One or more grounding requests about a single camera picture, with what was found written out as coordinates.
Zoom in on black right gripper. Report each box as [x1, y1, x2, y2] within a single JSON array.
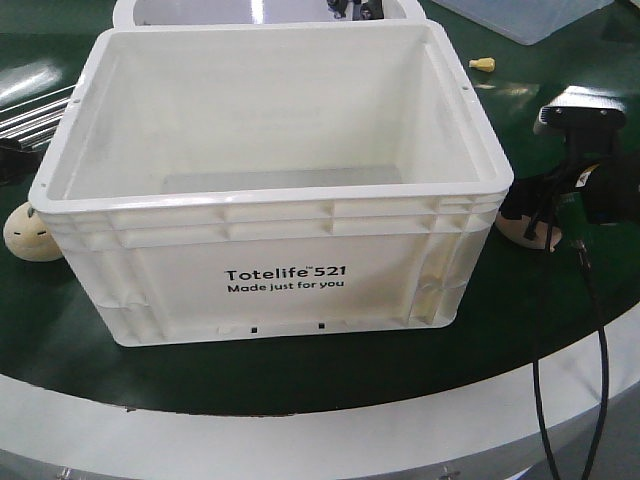
[[501, 150, 639, 225]]

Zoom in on pink peach plush toy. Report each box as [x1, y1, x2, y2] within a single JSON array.
[[495, 212, 549, 250]]

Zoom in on white plastic tote box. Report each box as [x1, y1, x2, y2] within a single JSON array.
[[29, 20, 513, 347]]

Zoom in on cream round plush toy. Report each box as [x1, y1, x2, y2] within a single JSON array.
[[3, 202, 63, 262]]

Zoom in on black robot base parts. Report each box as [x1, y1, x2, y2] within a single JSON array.
[[326, 0, 385, 21]]

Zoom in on small yellow plastic cap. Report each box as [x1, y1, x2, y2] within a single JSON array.
[[468, 57, 496, 73]]

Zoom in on white rounded tray behind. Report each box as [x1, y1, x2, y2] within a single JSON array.
[[112, 0, 427, 26]]

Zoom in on metal rods rack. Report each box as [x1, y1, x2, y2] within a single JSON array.
[[1, 85, 75, 150]]

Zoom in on white curved table rim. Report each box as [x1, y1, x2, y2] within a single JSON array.
[[0, 294, 640, 480]]

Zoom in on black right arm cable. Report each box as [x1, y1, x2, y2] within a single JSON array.
[[569, 219, 611, 480]]

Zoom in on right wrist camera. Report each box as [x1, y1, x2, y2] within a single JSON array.
[[533, 86, 627, 163]]

